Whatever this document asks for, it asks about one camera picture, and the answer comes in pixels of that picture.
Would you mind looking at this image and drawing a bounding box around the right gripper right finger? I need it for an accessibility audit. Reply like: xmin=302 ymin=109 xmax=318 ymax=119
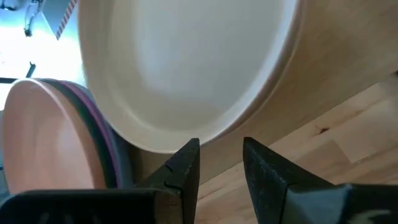
xmin=243 ymin=136 xmax=398 ymax=224

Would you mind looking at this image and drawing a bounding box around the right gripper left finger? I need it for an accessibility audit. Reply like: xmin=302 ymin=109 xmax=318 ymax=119
xmin=0 ymin=138 xmax=200 ymax=224

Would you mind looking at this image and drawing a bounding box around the blue plate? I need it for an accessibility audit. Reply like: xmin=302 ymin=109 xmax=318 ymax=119
xmin=79 ymin=85 xmax=137 ymax=189

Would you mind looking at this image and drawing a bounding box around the purple plate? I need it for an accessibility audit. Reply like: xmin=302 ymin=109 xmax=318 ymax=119
xmin=60 ymin=80 xmax=123 ymax=189

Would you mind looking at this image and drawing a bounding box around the dark green plate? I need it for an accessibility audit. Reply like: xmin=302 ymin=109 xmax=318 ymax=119
xmin=34 ymin=77 xmax=121 ymax=190

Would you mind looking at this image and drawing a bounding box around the beige grey plate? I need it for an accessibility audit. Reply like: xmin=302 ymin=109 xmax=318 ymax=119
xmin=77 ymin=0 xmax=307 ymax=154

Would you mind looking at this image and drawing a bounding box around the terracotta orange plate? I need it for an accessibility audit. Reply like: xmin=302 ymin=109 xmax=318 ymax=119
xmin=2 ymin=78 xmax=108 ymax=195

